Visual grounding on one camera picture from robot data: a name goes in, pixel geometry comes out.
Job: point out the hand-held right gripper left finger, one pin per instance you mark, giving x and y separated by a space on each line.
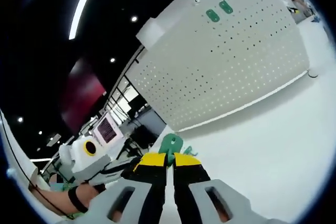
126 203

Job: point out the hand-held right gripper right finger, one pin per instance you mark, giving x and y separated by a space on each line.
223 203

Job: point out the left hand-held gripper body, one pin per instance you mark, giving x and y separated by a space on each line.
78 161

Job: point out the white pegboard mounting plate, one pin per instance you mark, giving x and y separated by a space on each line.
223 64

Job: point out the person's left hand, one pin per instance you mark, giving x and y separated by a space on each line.
88 193

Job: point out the pink screen monitor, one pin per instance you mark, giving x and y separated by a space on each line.
106 129

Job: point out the black computer case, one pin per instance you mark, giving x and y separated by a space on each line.
144 136

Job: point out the black desktop monitor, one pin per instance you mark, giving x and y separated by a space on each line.
137 104

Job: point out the ceiling strip light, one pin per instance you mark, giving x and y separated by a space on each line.
78 11

